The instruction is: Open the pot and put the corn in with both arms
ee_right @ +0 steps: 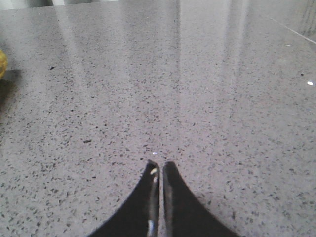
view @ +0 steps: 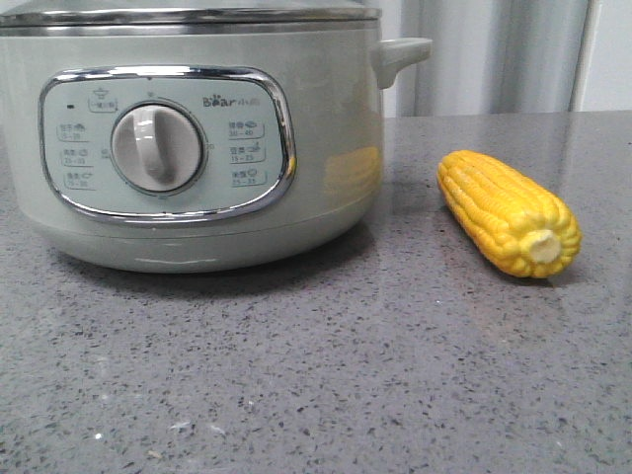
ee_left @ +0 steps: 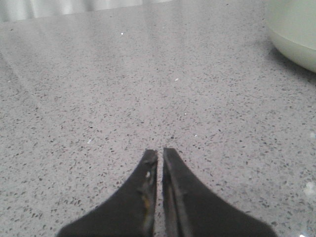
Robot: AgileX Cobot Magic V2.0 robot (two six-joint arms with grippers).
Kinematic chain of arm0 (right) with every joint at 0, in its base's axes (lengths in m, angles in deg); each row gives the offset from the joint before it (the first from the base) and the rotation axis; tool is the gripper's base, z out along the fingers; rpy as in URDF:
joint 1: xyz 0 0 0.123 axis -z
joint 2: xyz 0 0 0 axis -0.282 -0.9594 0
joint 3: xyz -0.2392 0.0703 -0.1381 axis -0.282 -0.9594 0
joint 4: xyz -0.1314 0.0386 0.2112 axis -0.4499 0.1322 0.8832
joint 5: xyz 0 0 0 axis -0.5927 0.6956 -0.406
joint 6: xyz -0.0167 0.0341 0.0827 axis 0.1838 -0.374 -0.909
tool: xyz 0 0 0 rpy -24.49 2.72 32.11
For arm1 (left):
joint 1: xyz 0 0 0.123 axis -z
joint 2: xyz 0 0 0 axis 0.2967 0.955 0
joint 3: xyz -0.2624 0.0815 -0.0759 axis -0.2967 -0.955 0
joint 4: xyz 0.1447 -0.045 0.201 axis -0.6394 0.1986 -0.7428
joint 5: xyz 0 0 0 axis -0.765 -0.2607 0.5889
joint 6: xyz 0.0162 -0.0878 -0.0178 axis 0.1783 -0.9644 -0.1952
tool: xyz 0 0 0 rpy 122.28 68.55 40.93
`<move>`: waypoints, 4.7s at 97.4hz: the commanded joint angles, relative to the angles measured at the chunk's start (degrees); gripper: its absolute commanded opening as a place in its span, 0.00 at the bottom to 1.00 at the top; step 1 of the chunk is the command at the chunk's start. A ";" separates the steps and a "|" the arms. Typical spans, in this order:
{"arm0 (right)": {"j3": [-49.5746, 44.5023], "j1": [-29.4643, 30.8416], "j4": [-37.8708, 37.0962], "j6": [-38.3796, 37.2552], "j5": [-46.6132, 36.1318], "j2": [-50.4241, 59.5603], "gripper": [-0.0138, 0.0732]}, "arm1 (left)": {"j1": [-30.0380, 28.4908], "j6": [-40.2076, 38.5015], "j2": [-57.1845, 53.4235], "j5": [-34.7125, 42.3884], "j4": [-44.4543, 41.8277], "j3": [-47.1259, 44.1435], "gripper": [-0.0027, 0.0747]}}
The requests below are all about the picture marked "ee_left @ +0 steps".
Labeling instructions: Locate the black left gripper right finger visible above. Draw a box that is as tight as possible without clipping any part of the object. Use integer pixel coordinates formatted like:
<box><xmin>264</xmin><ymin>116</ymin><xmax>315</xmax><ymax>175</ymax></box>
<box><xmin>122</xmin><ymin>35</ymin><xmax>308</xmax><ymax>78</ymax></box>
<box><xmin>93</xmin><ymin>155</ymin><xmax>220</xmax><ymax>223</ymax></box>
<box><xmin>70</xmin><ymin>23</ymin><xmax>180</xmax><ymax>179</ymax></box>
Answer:
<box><xmin>162</xmin><ymin>148</ymin><xmax>276</xmax><ymax>237</ymax></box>

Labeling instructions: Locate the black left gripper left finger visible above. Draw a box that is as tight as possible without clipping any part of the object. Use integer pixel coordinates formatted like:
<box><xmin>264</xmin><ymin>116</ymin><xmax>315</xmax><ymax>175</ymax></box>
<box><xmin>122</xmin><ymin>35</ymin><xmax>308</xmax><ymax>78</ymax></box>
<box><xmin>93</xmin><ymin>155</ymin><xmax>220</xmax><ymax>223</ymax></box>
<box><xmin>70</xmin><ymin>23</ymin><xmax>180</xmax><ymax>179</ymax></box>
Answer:
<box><xmin>58</xmin><ymin>150</ymin><xmax>158</xmax><ymax>237</ymax></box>

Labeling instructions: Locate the pale green electric cooking pot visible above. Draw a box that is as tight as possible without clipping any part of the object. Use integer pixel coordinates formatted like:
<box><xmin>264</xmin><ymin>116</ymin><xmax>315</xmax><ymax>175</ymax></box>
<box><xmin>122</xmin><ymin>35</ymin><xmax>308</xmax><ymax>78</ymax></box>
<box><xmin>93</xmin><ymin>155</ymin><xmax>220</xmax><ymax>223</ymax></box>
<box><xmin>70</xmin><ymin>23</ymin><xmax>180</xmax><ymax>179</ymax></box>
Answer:
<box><xmin>266</xmin><ymin>0</ymin><xmax>316</xmax><ymax>72</ymax></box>

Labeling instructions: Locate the white curtain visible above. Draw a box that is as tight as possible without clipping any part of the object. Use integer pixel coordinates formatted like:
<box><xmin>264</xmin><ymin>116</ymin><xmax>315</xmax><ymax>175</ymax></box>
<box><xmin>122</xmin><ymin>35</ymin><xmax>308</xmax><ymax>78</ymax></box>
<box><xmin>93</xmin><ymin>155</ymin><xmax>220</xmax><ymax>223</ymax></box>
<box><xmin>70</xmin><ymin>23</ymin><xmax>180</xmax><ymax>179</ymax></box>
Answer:
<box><xmin>0</xmin><ymin>0</ymin><xmax>161</xmax><ymax>22</ymax></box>

